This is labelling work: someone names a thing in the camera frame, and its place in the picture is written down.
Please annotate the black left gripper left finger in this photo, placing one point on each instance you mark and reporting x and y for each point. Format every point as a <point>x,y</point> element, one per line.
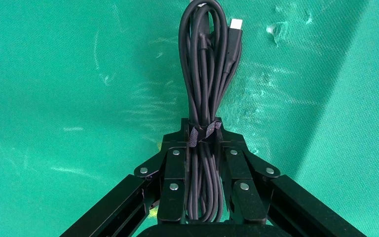
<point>173,183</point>

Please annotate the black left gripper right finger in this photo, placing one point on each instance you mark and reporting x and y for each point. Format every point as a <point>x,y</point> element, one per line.
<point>245,196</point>

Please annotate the green table cloth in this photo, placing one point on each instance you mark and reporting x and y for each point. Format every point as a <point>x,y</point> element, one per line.
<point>62,98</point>

